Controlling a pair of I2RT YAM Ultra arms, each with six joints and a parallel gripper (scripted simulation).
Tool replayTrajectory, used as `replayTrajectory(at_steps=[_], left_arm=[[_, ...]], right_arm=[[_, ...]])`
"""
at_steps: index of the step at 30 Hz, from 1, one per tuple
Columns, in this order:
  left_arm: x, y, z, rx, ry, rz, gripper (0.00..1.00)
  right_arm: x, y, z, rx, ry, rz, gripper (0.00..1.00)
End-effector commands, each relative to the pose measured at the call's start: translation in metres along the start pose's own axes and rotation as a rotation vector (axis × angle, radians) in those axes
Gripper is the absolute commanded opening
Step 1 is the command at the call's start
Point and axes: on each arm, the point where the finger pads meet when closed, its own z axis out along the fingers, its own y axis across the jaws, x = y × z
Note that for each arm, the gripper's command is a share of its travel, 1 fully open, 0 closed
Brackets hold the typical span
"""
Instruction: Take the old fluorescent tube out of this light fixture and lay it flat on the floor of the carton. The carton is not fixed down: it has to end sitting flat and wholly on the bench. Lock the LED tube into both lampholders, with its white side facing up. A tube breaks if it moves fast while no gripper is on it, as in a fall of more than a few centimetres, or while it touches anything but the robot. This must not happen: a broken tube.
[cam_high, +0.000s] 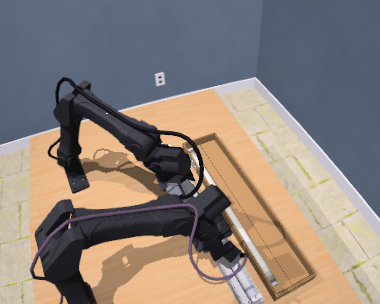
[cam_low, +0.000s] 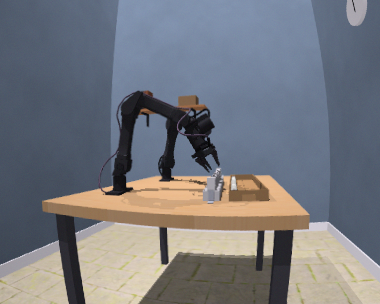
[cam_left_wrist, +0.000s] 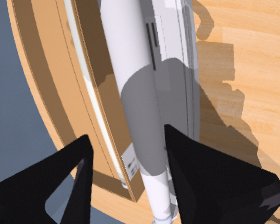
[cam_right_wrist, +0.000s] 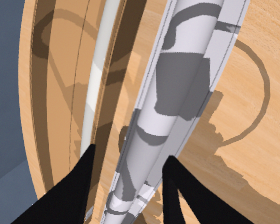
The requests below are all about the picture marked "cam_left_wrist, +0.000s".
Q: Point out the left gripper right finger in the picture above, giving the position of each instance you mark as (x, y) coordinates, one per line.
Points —
(228, 190)

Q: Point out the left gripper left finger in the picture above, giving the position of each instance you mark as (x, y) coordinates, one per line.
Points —
(23, 195)

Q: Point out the long brown cardboard carton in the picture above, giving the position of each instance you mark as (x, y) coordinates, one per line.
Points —
(49, 49)

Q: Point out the grey tube with white end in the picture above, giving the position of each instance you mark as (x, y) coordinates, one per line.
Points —
(127, 40)

